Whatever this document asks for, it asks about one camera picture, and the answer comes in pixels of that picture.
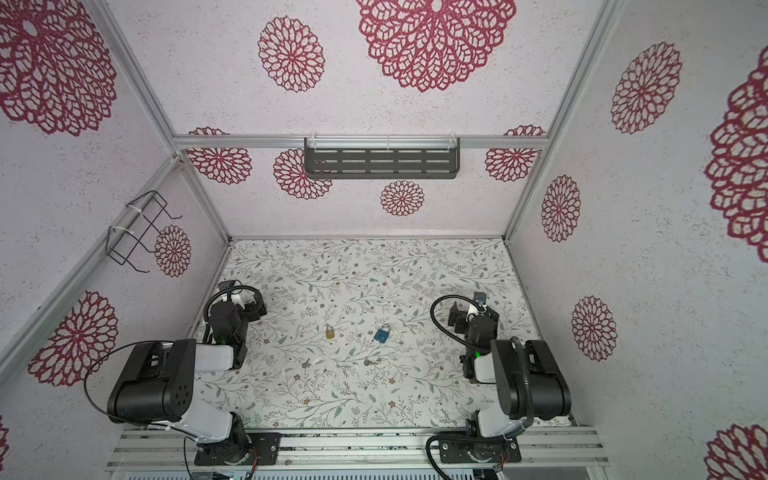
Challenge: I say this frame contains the blue padlock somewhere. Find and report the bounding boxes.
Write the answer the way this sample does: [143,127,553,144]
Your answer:
[374,324,391,344]

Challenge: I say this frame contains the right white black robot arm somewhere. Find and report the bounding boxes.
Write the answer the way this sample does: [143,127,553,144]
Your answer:
[448,304,571,438]

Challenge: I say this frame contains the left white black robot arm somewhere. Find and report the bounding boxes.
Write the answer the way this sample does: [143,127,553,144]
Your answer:
[107,294,267,465]

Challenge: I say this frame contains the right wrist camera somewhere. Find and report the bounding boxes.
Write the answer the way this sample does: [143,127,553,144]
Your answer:
[471,291,487,314]

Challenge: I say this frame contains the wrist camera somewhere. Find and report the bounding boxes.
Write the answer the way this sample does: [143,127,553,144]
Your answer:
[217,280,241,301]
[471,291,487,314]

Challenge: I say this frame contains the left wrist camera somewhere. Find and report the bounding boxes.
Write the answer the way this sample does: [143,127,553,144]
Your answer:
[217,280,241,301]

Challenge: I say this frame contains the left thin black cable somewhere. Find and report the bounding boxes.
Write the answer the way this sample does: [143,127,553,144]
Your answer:
[82,340,175,427]

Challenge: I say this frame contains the black wire wall basket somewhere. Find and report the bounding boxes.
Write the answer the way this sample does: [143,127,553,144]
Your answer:
[104,189,182,274]

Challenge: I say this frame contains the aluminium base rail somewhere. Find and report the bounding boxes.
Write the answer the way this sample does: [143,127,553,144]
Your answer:
[105,427,610,473]

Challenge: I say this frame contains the dark metal wall shelf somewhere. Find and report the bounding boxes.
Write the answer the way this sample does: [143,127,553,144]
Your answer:
[303,137,461,180]

